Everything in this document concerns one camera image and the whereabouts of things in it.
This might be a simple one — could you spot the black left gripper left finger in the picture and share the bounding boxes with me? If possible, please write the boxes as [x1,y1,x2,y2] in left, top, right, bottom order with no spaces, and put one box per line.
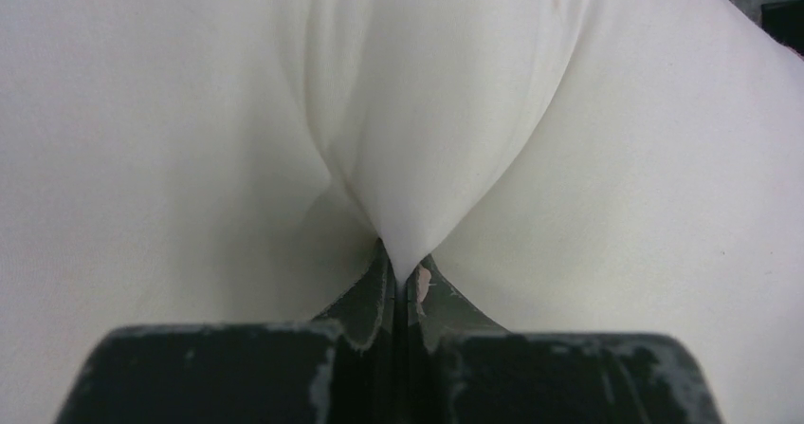
[57,244,394,423]

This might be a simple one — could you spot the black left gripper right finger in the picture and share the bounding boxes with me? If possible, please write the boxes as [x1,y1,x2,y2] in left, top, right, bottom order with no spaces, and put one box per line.
[407,257,722,423]

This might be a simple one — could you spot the white pillow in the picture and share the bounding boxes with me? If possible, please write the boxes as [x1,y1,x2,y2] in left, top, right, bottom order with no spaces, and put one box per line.
[1,0,803,423]

